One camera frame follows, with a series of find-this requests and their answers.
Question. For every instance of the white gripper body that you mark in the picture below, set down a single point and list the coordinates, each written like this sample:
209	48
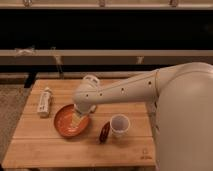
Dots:
81	111

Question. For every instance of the orange ceramic bowl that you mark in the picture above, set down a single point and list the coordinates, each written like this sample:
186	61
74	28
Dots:
68	124

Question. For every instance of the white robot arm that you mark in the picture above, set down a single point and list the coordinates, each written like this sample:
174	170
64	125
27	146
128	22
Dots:
184	113

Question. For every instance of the dark red snack packet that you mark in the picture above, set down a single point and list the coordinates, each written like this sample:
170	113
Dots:
104	133

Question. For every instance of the clear plastic cup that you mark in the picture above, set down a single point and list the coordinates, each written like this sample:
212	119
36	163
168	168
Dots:
119	125

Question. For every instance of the wooden table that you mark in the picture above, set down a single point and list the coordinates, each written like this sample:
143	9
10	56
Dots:
36	143

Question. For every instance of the white plastic bottle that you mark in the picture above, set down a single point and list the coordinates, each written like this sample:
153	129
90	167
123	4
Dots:
44	104

